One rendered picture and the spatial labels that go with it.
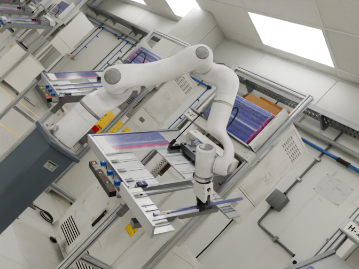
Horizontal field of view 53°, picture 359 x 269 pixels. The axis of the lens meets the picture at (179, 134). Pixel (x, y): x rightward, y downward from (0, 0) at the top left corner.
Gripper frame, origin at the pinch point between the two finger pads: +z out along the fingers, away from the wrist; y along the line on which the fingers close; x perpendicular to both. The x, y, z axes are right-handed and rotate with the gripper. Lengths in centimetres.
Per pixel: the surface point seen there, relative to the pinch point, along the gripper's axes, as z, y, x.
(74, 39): 39, 506, -82
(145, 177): 11.0, 47.0, 6.3
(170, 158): 15, 64, -20
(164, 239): 18.0, 5.5, 16.0
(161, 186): 11.9, 36.5, 1.2
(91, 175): 92, 181, 0
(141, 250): 22.3, 8.2, 26.8
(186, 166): 16, 53, -25
